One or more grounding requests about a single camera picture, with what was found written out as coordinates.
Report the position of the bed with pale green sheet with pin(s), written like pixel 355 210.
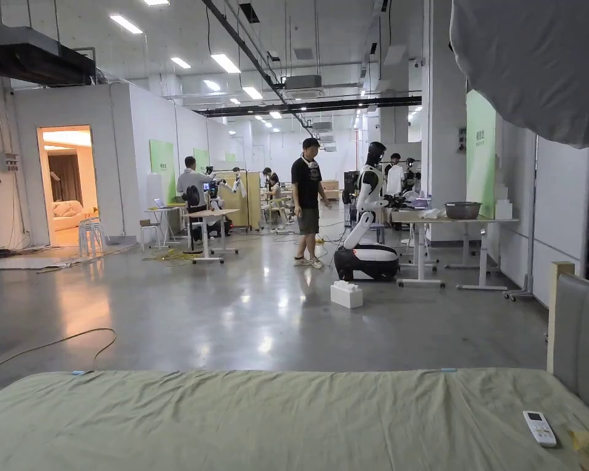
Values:
pixel 255 422

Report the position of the stack of white stools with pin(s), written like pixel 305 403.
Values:
pixel 91 235

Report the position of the white cloth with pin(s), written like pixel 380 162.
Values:
pixel 535 59

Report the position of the grey padded headboard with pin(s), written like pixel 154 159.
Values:
pixel 581 333

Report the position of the white remote control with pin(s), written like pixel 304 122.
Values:
pixel 539 428

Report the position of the white foam block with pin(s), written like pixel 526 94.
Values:
pixel 346 294

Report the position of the white robot with arms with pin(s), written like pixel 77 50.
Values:
pixel 218 198

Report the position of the white humanoid robot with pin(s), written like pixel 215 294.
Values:
pixel 370 186

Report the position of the beige sofa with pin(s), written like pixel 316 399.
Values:
pixel 67 212

